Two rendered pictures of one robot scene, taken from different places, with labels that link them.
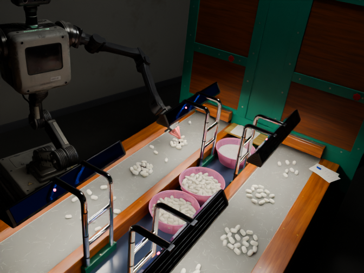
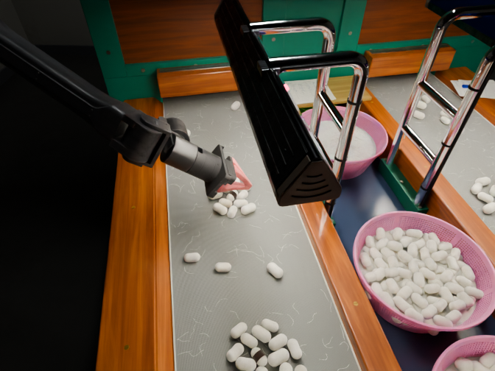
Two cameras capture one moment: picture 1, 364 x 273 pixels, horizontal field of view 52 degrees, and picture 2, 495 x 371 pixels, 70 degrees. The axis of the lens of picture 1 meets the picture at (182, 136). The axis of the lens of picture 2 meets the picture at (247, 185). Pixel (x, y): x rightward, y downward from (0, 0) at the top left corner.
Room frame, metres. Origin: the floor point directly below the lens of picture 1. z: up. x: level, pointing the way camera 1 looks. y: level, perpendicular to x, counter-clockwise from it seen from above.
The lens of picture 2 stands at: (1.63, 0.37, 1.36)
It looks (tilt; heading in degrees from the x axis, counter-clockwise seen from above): 45 degrees down; 319
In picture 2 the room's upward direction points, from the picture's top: straight up
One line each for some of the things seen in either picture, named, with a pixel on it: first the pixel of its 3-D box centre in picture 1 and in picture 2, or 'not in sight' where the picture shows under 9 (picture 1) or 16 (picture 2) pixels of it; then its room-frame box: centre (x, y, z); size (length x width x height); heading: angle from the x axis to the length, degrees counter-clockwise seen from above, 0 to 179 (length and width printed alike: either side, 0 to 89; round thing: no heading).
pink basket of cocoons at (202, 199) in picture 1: (201, 187); (415, 274); (1.70, -0.14, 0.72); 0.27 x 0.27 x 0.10
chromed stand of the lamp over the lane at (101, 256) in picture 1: (85, 216); not in sight; (1.19, 0.38, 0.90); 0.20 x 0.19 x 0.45; 150
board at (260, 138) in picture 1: (249, 135); (314, 92); (2.27, -0.47, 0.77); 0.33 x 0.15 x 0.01; 60
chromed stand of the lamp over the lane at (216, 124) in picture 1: (199, 131); (292, 140); (2.03, -0.10, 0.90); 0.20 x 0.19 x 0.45; 150
